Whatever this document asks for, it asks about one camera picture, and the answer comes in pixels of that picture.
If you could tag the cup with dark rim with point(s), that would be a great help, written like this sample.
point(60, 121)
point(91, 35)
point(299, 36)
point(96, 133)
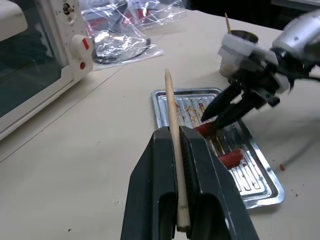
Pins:
point(246, 35)

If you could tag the silver metal baking tray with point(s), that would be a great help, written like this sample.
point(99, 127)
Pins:
point(252, 175)

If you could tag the small metal oven knob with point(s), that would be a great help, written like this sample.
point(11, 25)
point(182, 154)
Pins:
point(68, 8)

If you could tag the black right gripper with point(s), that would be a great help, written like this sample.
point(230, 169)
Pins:
point(252, 80)

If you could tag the small red sausage crumb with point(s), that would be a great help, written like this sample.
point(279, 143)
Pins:
point(282, 167)

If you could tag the long wooden skewer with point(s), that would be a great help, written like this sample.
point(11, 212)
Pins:
point(175, 140)

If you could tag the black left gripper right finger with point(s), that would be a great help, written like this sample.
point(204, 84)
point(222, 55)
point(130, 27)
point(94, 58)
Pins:
point(212, 190)

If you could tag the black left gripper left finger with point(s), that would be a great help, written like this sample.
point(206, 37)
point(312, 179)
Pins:
point(147, 175)

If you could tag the white oven knob red mark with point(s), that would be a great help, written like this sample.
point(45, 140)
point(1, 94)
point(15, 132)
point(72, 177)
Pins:
point(80, 46)

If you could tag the red sausage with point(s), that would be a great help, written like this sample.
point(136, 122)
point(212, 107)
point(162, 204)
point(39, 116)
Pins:
point(231, 158)
point(203, 130)

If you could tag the red oven indicator lamp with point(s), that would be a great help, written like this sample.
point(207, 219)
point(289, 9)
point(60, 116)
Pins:
point(82, 65)

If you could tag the white toaster oven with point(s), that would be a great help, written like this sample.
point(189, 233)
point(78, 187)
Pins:
point(35, 75)

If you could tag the clear plastic bag red contents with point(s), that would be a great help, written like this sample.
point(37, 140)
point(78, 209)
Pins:
point(140, 12)

